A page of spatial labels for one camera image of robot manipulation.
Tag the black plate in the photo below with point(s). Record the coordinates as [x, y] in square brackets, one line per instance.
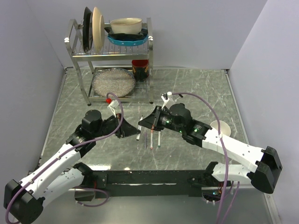
[87, 31]

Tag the white red small bowl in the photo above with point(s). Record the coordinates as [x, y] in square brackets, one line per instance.
[224, 127]

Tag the beige plate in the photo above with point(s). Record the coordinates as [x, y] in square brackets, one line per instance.
[98, 25]

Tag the aluminium frame rail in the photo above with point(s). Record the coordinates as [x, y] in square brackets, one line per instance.
[148, 182]

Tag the green white marker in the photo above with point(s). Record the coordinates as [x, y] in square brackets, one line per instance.
[159, 139]

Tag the cream bowl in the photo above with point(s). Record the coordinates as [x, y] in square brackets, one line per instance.
[126, 26]

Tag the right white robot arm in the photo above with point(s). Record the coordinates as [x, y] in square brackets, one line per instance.
[257, 166]

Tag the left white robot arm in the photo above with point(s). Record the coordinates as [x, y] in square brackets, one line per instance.
[26, 199]

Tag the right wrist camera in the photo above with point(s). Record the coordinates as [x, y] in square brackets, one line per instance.
[167, 99]

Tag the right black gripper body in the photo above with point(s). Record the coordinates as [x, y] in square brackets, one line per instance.
[163, 120]

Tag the black base beam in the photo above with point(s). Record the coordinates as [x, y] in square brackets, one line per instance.
[151, 182]

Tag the blue dotted dish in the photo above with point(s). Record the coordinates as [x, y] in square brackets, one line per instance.
[128, 43]

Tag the purple pen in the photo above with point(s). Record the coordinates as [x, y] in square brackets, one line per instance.
[145, 140]

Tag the speckled glass plate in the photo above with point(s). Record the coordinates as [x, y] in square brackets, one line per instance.
[116, 80]

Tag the red white marker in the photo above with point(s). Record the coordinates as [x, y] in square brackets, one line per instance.
[151, 139]

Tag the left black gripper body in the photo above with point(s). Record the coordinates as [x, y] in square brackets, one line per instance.
[109, 126]

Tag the black dish under bowl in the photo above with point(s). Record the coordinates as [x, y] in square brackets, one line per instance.
[127, 37]

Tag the red black cup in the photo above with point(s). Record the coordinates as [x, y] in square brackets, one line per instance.
[140, 69]

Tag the steel dish rack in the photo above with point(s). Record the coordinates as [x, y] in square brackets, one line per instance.
[111, 56]

